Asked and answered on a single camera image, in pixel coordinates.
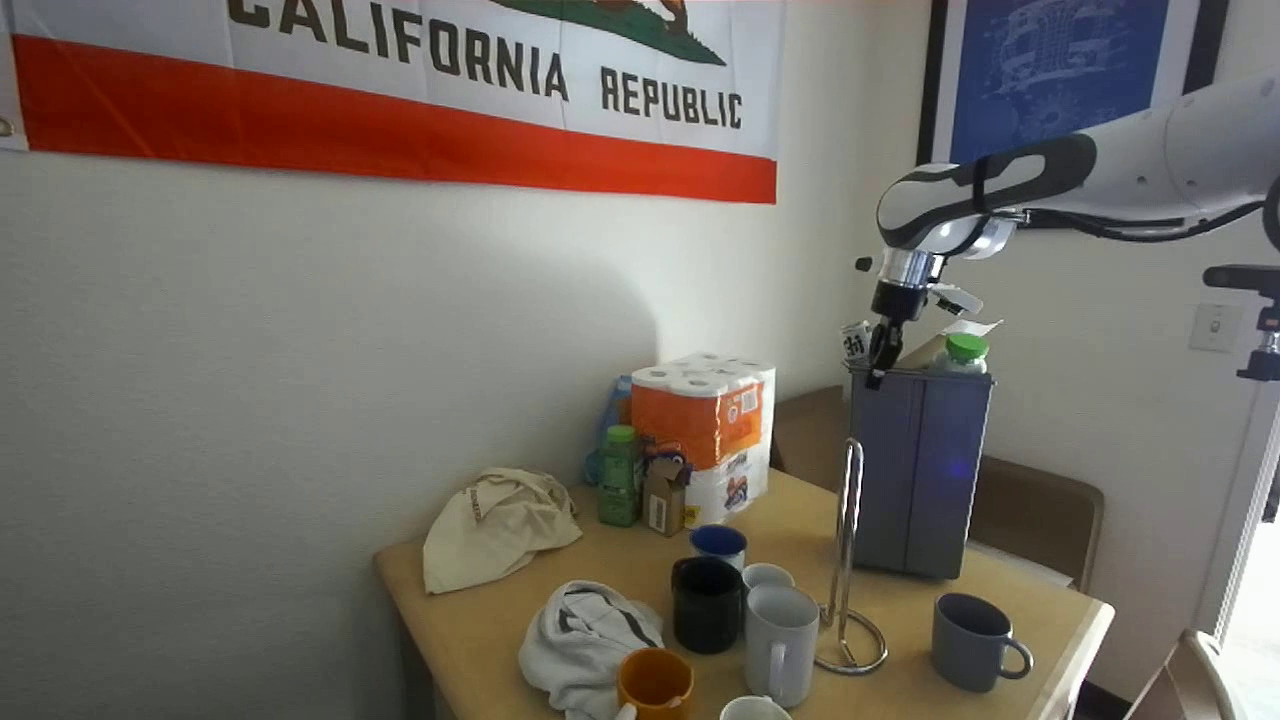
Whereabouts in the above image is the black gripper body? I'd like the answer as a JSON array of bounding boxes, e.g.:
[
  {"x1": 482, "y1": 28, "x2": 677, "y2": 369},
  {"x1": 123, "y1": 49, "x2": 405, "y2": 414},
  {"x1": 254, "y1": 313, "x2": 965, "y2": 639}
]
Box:
[{"x1": 868, "y1": 275, "x2": 941, "y2": 341}]

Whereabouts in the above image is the green jar lid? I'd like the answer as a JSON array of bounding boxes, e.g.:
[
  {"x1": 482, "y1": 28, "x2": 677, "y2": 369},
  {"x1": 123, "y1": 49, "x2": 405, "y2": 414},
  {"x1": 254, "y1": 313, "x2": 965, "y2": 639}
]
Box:
[{"x1": 941, "y1": 327, "x2": 996, "y2": 371}]

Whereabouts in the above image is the gray metal bin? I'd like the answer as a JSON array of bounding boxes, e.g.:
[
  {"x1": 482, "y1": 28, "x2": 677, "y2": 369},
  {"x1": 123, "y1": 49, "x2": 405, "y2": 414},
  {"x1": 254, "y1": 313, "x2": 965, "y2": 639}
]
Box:
[{"x1": 842, "y1": 361, "x2": 999, "y2": 585}]

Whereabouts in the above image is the clear plastic jar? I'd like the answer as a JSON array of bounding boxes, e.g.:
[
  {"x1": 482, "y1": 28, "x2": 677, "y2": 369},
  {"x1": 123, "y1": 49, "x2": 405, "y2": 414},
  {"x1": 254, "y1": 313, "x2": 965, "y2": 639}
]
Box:
[{"x1": 936, "y1": 327, "x2": 999, "y2": 381}]

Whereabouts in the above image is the small jar with dark label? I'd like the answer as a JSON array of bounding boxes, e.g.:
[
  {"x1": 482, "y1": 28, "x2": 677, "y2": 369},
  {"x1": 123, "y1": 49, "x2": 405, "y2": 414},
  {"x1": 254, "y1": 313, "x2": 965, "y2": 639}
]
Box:
[{"x1": 640, "y1": 443, "x2": 700, "y2": 539}]

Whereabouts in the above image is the cardboard paper towel roll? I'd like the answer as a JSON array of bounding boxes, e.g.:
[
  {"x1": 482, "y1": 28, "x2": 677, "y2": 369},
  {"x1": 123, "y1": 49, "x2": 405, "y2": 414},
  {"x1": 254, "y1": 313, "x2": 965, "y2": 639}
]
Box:
[{"x1": 897, "y1": 331, "x2": 957, "y2": 376}]

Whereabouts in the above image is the brown chair back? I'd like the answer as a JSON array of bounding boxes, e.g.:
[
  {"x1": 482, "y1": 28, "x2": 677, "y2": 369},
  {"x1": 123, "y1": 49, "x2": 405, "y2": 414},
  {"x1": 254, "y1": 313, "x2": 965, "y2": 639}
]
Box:
[
  {"x1": 766, "y1": 382, "x2": 860, "y2": 492},
  {"x1": 965, "y1": 450, "x2": 1109, "y2": 591}
]

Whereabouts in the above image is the orange paper towel pack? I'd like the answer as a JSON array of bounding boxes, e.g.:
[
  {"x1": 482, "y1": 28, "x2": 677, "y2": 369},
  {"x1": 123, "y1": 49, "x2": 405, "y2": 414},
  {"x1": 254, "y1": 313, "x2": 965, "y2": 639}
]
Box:
[{"x1": 623, "y1": 349, "x2": 778, "y2": 530}]

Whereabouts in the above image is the white mug with blue interior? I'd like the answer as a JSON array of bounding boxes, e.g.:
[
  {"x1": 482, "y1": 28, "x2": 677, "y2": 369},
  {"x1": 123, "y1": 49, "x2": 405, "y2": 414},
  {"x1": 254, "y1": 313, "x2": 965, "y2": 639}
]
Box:
[{"x1": 684, "y1": 519, "x2": 752, "y2": 576}]

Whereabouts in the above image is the small white mug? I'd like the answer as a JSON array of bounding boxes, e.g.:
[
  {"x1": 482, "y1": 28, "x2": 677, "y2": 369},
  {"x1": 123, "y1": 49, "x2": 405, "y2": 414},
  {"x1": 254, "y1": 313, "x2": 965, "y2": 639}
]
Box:
[{"x1": 739, "y1": 554, "x2": 802, "y2": 599}]

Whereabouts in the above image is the blue bottle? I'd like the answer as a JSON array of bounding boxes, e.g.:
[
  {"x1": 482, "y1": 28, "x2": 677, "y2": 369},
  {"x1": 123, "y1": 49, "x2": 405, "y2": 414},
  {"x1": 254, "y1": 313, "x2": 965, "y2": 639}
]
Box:
[{"x1": 578, "y1": 371, "x2": 640, "y2": 492}]

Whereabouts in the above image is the green plastic bottle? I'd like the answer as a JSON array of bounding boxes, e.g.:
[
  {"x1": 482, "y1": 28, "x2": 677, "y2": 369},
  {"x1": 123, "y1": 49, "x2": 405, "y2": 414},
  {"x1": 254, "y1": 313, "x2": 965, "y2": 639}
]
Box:
[{"x1": 590, "y1": 420, "x2": 648, "y2": 530}]

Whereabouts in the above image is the black mug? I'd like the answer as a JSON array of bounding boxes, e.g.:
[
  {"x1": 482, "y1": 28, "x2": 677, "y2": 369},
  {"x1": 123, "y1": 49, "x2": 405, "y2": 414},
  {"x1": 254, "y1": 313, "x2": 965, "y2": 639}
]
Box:
[{"x1": 666, "y1": 551, "x2": 752, "y2": 660}]

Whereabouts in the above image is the tall white mug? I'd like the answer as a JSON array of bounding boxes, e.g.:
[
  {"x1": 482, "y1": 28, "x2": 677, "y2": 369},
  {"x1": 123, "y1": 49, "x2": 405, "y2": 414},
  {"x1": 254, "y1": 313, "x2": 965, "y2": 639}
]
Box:
[{"x1": 739, "y1": 580, "x2": 824, "y2": 710}]

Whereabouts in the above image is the gray mug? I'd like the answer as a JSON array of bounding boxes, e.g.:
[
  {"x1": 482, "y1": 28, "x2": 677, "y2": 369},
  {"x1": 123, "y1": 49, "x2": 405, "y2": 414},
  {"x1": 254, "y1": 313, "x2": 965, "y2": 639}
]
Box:
[{"x1": 926, "y1": 589, "x2": 1038, "y2": 694}]

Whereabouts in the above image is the white mug with blue print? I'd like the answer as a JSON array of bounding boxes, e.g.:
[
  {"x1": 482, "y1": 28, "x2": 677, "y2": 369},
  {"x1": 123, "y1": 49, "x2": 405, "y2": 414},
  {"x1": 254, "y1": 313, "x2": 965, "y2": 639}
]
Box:
[{"x1": 715, "y1": 689, "x2": 798, "y2": 720}]

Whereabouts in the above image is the orange mug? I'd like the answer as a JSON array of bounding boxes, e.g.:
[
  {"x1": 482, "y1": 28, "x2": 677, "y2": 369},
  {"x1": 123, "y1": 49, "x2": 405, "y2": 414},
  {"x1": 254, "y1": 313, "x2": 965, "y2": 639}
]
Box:
[{"x1": 612, "y1": 642, "x2": 700, "y2": 720}]

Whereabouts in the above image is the white cloth with dark print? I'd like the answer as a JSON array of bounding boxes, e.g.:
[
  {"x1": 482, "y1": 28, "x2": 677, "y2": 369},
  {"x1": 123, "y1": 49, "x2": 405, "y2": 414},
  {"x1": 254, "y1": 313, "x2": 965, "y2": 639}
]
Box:
[{"x1": 511, "y1": 576, "x2": 666, "y2": 720}]

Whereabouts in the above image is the beige cloth bag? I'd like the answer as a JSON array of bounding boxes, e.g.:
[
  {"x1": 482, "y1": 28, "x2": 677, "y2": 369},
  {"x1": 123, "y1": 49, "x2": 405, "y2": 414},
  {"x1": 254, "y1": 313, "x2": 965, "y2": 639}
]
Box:
[{"x1": 420, "y1": 463, "x2": 589, "y2": 599}]

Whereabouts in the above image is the white chair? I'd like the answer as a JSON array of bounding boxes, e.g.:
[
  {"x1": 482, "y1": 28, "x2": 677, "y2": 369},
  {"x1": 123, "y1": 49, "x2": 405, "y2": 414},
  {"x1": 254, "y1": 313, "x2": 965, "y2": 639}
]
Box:
[{"x1": 1122, "y1": 623, "x2": 1253, "y2": 720}]

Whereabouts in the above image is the California Republic flag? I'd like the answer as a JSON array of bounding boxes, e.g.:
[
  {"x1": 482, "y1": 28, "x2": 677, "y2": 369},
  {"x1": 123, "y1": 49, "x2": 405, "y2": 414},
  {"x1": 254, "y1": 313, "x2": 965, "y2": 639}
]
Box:
[{"x1": 0, "y1": 0, "x2": 784, "y2": 208}]

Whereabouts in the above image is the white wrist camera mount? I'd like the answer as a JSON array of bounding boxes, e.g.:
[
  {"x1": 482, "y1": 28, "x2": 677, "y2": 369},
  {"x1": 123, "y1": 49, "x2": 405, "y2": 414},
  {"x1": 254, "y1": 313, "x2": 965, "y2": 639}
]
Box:
[{"x1": 926, "y1": 278, "x2": 1009, "y2": 335}]

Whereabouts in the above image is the wire mug rack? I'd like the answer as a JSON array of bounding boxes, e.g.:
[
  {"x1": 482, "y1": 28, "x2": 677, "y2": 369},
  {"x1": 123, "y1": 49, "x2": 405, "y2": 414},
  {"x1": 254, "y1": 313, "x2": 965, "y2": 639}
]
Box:
[{"x1": 810, "y1": 430, "x2": 897, "y2": 679}]

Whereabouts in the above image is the white light switch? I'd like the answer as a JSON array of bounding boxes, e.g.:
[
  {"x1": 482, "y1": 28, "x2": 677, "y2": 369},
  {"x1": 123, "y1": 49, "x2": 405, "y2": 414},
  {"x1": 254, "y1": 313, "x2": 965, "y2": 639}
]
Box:
[{"x1": 1186, "y1": 298, "x2": 1245, "y2": 361}]

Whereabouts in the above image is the black stereo camera bar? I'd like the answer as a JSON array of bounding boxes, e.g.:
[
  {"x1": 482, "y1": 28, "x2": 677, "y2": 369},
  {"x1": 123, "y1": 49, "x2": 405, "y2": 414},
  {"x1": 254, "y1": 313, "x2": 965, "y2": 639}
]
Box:
[{"x1": 1198, "y1": 260, "x2": 1280, "y2": 295}]

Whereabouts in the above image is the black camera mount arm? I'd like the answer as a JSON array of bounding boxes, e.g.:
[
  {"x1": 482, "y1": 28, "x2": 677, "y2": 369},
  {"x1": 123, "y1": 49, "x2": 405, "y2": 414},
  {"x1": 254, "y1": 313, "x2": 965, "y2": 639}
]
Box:
[{"x1": 1231, "y1": 286, "x2": 1280, "y2": 389}]

